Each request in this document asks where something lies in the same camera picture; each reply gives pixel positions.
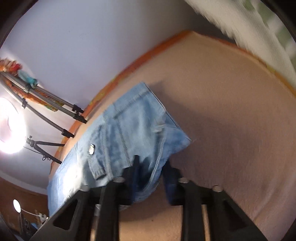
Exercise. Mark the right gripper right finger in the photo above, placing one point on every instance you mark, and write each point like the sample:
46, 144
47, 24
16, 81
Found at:
207, 212

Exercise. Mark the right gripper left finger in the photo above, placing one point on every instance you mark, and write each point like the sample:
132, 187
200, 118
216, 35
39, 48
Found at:
73, 221

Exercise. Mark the light blue denim pants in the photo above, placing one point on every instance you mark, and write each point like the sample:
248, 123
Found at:
137, 124

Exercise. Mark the white desk lamp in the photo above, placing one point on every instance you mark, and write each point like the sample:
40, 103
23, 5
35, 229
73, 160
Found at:
18, 209

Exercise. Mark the grey metal tripod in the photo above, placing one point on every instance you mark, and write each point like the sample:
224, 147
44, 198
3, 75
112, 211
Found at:
25, 94

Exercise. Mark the white green patterned pillow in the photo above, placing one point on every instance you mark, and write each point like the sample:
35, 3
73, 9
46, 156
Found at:
256, 28

